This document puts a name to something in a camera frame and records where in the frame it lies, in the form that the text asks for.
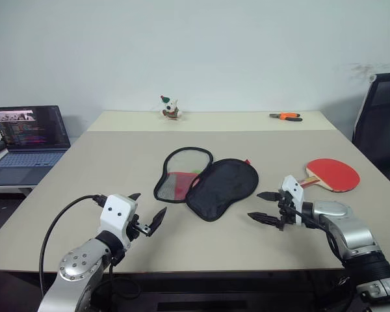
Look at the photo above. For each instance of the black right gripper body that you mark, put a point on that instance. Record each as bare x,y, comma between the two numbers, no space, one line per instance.
286,211

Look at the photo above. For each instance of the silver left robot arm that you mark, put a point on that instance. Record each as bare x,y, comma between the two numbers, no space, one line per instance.
78,260

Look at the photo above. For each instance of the orange and black pliers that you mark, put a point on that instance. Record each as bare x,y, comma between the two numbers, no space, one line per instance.
287,116

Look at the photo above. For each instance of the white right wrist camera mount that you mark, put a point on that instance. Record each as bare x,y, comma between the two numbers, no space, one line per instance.
294,187

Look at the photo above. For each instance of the white plush toy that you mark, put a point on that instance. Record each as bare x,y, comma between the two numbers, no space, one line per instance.
170,109

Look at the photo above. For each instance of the white side desk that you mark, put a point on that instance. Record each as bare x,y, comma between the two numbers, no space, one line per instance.
6,189

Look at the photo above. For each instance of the black and red paddle case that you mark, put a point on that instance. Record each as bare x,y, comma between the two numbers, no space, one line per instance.
224,185

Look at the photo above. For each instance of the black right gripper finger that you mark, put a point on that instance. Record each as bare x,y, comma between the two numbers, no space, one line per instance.
269,196
263,218

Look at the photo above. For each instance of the open grey laptop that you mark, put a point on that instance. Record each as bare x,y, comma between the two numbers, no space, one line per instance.
29,126

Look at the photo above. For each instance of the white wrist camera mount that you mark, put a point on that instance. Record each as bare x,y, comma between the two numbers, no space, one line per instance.
117,208
294,187

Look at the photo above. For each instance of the black mesh office chair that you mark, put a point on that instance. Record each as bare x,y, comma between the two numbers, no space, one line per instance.
383,107

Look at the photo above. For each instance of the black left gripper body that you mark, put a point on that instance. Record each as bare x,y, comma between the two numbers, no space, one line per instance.
137,226

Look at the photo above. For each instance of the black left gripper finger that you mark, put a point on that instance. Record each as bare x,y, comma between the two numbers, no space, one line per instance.
157,221
135,196

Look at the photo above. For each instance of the red table tennis paddle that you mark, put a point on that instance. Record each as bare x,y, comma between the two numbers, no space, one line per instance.
331,172

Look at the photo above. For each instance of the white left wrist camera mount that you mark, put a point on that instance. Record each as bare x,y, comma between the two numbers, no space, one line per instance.
117,208

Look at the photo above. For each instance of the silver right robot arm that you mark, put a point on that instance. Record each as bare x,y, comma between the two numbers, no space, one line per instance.
354,227

